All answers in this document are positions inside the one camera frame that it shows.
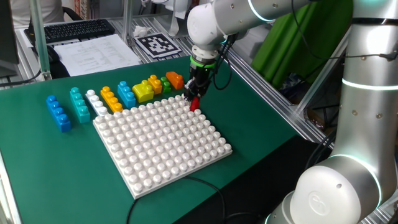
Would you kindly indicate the aluminium frame post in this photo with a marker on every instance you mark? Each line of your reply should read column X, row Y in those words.
column 40, row 37
column 127, row 21

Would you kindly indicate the yellow-orange two-stud block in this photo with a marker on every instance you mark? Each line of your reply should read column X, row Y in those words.
column 155, row 84

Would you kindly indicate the orange sloped block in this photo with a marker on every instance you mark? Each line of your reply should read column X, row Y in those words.
column 174, row 80

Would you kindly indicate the white four-stud block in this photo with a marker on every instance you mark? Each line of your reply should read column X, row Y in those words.
column 96, row 104

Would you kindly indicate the yellow-orange four-stud block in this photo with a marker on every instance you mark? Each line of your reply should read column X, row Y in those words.
column 112, row 100

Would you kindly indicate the black monitor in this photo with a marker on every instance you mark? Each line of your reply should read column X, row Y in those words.
column 7, row 31

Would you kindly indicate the white studded baseplate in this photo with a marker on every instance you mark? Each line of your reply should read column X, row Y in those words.
column 161, row 147

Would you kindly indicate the person in white shirt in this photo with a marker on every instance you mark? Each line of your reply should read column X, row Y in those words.
column 37, row 11

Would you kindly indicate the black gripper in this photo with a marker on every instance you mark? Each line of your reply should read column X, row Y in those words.
column 200, row 79

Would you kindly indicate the green two-stud block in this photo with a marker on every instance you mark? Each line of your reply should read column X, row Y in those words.
column 165, row 85

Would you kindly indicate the red white printed box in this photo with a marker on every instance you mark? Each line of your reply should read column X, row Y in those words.
column 81, row 9

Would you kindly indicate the small red block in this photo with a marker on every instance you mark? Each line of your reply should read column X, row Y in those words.
column 195, row 105

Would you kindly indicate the black office chair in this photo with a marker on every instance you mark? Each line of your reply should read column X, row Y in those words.
column 73, row 13

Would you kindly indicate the diagonal aluminium beam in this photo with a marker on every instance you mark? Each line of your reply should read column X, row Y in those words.
column 323, row 74

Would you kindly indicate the large lime yellow block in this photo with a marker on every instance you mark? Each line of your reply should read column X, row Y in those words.
column 143, row 91

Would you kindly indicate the blue four-stud block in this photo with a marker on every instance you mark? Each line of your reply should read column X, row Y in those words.
column 59, row 113

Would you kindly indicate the white crumpled tissue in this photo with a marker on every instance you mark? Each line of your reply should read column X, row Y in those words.
column 141, row 31

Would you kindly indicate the green cutting mat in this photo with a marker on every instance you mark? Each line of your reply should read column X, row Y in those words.
column 62, row 171

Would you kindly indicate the light blue three-stud block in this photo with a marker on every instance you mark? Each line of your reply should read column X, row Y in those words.
column 127, row 95

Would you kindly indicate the green cloth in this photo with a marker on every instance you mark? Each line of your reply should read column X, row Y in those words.
column 280, row 56

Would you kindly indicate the black white fiducial marker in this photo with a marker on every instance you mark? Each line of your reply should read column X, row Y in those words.
column 155, row 45

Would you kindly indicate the white printed paper sheet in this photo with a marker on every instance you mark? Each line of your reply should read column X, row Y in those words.
column 96, row 56

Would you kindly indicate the black keyboard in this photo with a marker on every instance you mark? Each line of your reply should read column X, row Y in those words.
column 74, row 30

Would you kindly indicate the teal four-stud block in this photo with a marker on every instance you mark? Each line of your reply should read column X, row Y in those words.
column 80, row 107

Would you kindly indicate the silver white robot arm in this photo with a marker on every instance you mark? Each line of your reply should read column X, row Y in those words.
column 367, row 109

